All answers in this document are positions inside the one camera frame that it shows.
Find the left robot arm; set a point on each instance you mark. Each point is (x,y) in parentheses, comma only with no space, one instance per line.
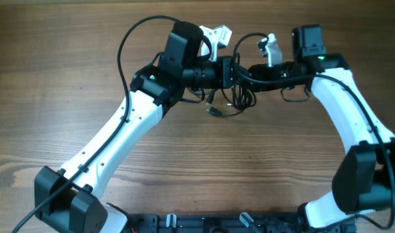
(69,199)

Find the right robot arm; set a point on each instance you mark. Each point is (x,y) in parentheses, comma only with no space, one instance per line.
(365,180)

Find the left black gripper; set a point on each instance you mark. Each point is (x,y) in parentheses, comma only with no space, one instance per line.
(224,80)

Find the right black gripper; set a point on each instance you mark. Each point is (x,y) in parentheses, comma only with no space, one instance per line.
(259,72)

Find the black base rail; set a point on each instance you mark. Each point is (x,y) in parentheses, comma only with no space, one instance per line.
(172,223)

